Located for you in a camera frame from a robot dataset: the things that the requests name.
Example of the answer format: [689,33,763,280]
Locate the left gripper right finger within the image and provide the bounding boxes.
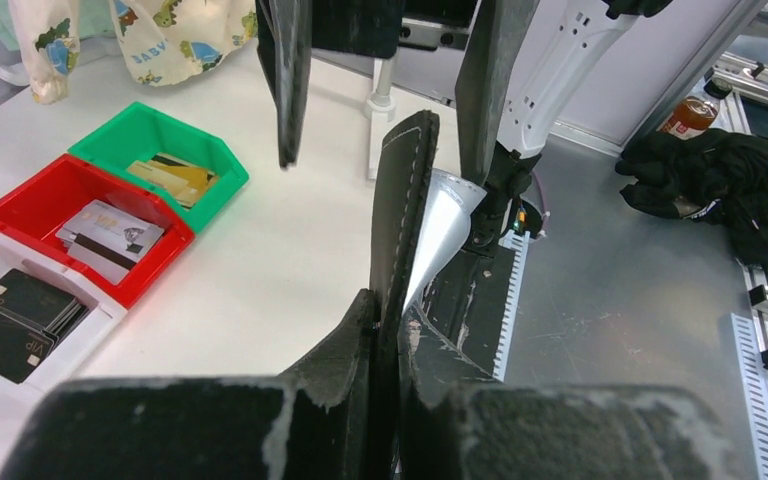
[397,307,740,480]

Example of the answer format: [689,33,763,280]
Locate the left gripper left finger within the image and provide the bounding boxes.
[0,289,377,479]

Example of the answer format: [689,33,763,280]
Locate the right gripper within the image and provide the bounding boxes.
[256,0,538,186]

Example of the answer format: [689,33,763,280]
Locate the black leather card holder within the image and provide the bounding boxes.
[368,109,488,333]

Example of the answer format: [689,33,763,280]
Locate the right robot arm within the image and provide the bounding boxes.
[255,1,665,184]

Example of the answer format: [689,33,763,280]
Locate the cards in green bin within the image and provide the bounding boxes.
[126,152,220,210]

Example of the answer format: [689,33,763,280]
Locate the cards in red bin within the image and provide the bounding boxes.
[56,200,164,285]

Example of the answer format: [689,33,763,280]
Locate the white clothes rack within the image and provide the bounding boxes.
[0,55,398,180]

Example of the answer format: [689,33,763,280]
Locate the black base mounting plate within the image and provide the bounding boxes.
[422,236,513,376]

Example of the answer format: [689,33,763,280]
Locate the yellow cream children's jacket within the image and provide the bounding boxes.
[8,0,258,104]

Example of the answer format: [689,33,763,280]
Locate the green plastic bin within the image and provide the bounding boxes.
[68,102,249,233]

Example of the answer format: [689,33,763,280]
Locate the light green towel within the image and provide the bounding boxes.
[0,0,114,52]

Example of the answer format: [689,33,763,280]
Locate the black cloth pile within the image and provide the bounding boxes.
[615,129,768,268]

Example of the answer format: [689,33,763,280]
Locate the orange drink bottle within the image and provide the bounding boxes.
[657,78,732,140]

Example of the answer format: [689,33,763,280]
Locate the red plastic bin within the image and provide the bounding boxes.
[0,154,195,309]

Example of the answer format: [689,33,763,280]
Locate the white plastic bin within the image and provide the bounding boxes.
[0,233,126,415]

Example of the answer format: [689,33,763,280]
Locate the white cable tray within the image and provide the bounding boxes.
[492,230,530,382]

